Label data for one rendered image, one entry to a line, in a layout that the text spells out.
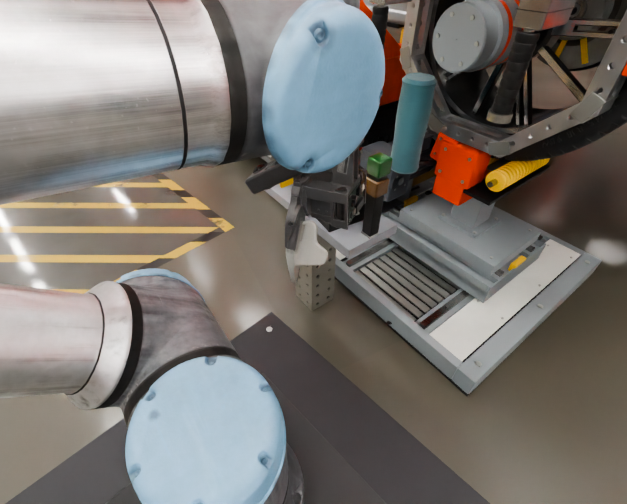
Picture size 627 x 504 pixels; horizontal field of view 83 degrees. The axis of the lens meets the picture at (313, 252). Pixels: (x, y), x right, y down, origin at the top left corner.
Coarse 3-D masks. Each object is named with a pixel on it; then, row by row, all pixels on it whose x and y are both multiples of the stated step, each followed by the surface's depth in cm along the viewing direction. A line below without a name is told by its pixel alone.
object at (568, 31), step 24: (456, 0) 101; (432, 24) 101; (576, 24) 78; (600, 24) 74; (432, 48) 104; (480, 72) 115; (528, 72) 89; (456, 96) 107; (480, 96) 100; (528, 96) 91; (576, 96) 83; (480, 120) 102; (528, 120) 93
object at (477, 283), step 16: (432, 192) 154; (400, 208) 145; (400, 224) 143; (400, 240) 140; (416, 240) 133; (432, 240) 133; (416, 256) 136; (432, 256) 129; (448, 256) 129; (528, 256) 125; (448, 272) 126; (464, 272) 120; (480, 272) 121; (496, 272) 118; (512, 272) 121; (464, 288) 123; (480, 288) 118; (496, 288) 119
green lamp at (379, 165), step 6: (372, 156) 76; (378, 156) 76; (384, 156) 76; (372, 162) 76; (378, 162) 75; (384, 162) 75; (390, 162) 76; (372, 168) 77; (378, 168) 75; (384, 168) 76; (390, 168) 77; (372, 174) 77; (378, 174) 76; (384, 174) 77
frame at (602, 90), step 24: (432, 0) 95; (408, 24) 98; (624, 24) 64; (408, 48) 100; (624, 48) 65; (408, 72) 104; (432, 72) 104; (600, 72) 70; (600, 96) 71; (432, 120) 104; (456, 120) 102; (552, 120) 79; (576, 120) 76; (480, 144) 95; (504, 144) 90; (528, 144) 86
